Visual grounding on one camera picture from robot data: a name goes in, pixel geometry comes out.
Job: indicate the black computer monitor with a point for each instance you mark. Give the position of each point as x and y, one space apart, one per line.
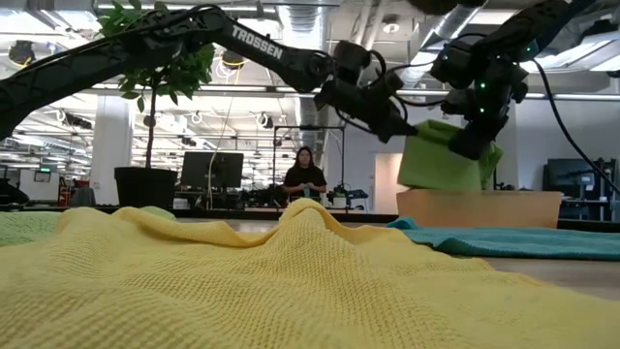
213 169

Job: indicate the orange translucent plastic bin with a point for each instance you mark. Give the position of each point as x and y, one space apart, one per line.
484 211

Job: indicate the silver ventilation duct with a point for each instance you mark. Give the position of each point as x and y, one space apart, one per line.
305 19

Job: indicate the black plant pot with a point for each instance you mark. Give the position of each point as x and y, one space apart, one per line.
145 189

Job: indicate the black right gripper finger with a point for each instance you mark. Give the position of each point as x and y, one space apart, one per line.
472 144

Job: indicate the yellow microfiber towel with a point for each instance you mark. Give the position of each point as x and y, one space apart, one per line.
242 291

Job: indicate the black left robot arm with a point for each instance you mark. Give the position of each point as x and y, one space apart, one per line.
252 43

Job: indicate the teal microfiber towel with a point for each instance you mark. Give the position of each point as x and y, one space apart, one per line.
508 242

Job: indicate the lime green microfiber towel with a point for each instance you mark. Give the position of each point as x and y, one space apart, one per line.
24 228

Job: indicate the green leafy small tree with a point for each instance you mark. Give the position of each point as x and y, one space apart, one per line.
179 77

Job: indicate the person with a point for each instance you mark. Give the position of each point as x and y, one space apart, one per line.
305 177

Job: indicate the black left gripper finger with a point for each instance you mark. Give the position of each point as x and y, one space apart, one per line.
397 130

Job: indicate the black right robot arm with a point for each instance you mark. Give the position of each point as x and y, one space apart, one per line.
513 29

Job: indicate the white building column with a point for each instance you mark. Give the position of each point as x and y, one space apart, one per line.
111 145

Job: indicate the dark monitor on stand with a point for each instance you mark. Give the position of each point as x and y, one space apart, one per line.
567 177

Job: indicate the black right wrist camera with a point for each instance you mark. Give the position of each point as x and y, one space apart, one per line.
453 103

